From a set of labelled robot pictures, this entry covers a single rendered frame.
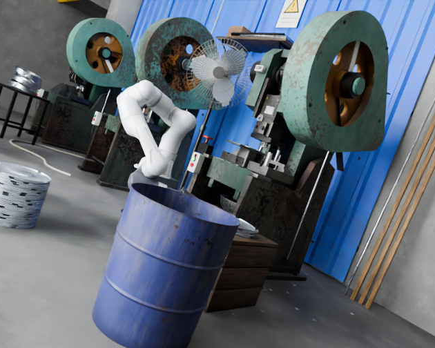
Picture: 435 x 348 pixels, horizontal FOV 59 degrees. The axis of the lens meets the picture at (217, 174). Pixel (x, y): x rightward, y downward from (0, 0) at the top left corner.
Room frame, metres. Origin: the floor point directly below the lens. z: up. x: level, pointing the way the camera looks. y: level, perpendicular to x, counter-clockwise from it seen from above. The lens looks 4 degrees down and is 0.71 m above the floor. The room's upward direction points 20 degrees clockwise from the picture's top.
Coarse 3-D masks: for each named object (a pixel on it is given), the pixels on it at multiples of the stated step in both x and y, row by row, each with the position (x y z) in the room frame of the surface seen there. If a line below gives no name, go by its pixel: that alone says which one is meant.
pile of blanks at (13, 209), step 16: (0, 176) 1.77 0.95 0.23; (0, 192) 1.79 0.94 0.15; (16, 192) 1.79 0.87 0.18; (32, 192) 1.87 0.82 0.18; (0, 208) 1.78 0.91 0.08; (16, 208) 1.80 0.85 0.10; (32, 208) 1.87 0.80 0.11; (0, 224) 1.78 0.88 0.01; (16, 224) 1.82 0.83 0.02; (32, 224) 1.91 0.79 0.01
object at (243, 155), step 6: (240, 144) 2.41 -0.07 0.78; (240, 150) 2.56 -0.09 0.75; (246, 150) 2.52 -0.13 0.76; (252, 150) 2.49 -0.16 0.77; (240, 156) 2.55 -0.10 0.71; (246, 156) 2.51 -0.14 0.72; (252, 156) 2.53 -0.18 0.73; (234, 162) 2.57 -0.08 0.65; (240, 162) 2.53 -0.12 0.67; (246, 162) 2.51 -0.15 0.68
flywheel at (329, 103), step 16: (352, 48) 2.36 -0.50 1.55; (368, 48) 2.43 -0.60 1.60; (336, 64) 2.31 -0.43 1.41; (352, 64) 2.31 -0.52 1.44; (368, 64) 2.50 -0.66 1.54; (336, 80) 2.30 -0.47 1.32; (352, 80) 2.25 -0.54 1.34; (368, 80) 2.54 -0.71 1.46; (336, 96) 2.36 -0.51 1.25; (352, 96) 2.29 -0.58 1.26; (368, 96) 2.55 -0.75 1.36; (336, 112) 2.42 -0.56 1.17; (352, 112) 2.54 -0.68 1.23
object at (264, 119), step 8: (272, 96) 2.62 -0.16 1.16; (264, 104) 2.65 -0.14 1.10; (272, 104) 2.60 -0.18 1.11; (264, 112) 2.63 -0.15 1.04; (272, 112) 2.58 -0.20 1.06; (264, 120) 2.61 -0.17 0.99; (256, 128) 2.60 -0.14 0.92; (264, 128) 2.55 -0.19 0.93; (272, 128) 2.56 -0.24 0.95; (280, 128) 2.61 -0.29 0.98; (272, 136) 2.58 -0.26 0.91; (280, 136) 2.63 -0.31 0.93
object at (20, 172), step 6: (0, 162) 1.96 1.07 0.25; (6, 162) 1.99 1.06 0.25; (0, 168) 1.84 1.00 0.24; (6, 168) 1.88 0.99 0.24; (12, 168) 1.90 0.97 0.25; (18, 168) 1.94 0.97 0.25; (24, 168) 2.02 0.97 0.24; (30, 168) 2.06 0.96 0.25; (6, 174) 1.77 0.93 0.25; (12, 174) 1.82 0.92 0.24; (18, 174) 1.86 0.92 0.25; (24, 174) 1.88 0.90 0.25; (30, 174) 1.93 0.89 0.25; (36, 174) 1.99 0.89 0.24; (42, 174) 2.05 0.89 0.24; (30, 180) 1.82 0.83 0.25; (36, 180) 1.87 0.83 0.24; (42, 180) 1.91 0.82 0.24; (48, 180) 1.96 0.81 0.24
